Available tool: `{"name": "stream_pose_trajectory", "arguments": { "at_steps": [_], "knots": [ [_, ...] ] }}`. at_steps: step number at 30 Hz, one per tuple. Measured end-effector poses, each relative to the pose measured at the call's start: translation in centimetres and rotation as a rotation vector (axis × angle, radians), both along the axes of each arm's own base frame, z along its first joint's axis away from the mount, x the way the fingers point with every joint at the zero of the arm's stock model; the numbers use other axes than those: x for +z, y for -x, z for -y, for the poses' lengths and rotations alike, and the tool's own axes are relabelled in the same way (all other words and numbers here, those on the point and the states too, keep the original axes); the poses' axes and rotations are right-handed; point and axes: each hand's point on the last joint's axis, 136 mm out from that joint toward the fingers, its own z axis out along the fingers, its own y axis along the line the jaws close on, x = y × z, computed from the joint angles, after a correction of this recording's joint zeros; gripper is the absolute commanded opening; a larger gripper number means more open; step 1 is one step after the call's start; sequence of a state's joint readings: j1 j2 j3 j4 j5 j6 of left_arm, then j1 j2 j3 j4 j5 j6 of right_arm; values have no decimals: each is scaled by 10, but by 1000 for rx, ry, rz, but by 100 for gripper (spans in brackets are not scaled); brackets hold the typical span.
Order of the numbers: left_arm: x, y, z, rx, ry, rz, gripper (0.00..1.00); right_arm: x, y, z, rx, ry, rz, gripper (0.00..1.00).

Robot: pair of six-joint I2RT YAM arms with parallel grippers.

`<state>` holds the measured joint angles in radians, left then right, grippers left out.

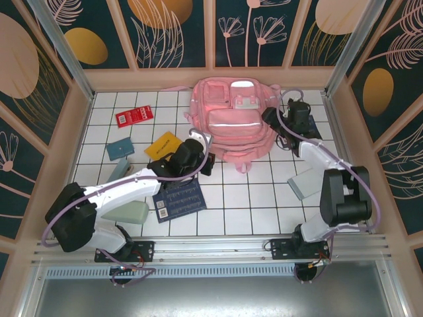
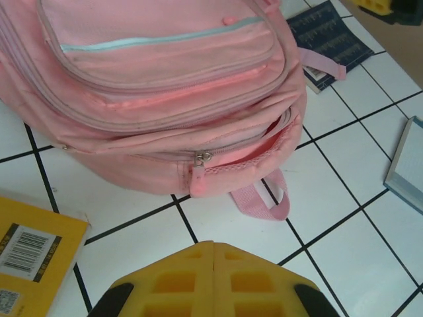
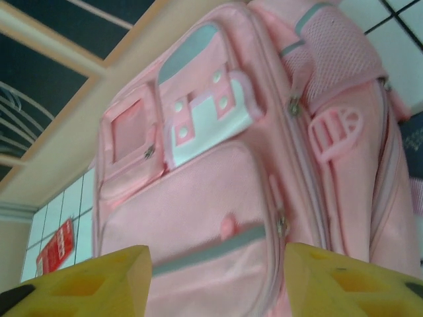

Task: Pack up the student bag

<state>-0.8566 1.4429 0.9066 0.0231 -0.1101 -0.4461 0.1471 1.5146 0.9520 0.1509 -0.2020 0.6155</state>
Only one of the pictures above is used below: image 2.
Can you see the dark blue book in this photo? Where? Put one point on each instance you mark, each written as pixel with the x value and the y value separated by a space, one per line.
pixel 330 33

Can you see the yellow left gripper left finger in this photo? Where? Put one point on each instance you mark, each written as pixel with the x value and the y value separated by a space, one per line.
pixel 178 274

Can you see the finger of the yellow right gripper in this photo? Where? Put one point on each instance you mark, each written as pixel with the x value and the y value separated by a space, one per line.
pixel 373 5

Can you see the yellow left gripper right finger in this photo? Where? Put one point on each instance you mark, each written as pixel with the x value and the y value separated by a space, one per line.
pixel 251 274

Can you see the light blue grid notebook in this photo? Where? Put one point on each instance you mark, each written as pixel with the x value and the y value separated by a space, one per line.
pixel 409 165

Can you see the pink backpack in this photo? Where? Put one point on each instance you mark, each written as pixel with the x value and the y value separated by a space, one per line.
pixel 165 82

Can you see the yellow book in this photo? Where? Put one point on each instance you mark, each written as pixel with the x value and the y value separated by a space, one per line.
pixel 33 264

